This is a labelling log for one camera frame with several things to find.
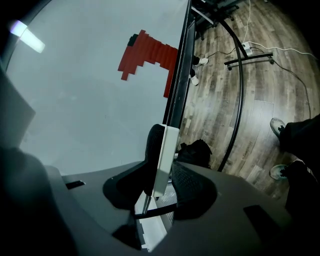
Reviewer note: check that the person's white shoe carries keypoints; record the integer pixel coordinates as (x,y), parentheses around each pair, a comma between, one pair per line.
(277,126)
(277,171)

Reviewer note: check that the large black-framed whiteboard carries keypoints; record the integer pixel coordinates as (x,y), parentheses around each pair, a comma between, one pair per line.
(87,100)

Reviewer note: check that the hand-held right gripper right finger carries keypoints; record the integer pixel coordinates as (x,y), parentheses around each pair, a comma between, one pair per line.
(225,212)

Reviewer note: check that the black wheeled frame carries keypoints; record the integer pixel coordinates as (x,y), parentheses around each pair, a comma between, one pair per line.
(225,6)

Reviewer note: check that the red magnetic strip patch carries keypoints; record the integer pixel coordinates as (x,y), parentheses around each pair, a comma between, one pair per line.
(150,57)

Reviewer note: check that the small black magnet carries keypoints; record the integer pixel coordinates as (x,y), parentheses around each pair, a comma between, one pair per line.
(132,40)

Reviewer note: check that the black and white whiteboard eraser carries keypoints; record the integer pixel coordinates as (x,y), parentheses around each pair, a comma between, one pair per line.
(166,155)

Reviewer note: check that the person in black trousers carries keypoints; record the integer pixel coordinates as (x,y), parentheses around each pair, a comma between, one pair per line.
(300,135)

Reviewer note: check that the white power strip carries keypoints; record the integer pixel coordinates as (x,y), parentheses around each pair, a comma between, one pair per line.
(246,48)

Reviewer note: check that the grey handbag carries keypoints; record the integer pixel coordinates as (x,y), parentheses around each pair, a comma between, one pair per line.
(197,152)

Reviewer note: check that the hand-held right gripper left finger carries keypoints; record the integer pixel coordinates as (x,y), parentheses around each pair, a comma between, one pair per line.
(100,200)

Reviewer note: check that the black wheeled stand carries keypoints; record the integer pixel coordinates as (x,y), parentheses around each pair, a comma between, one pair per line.
(241,87)

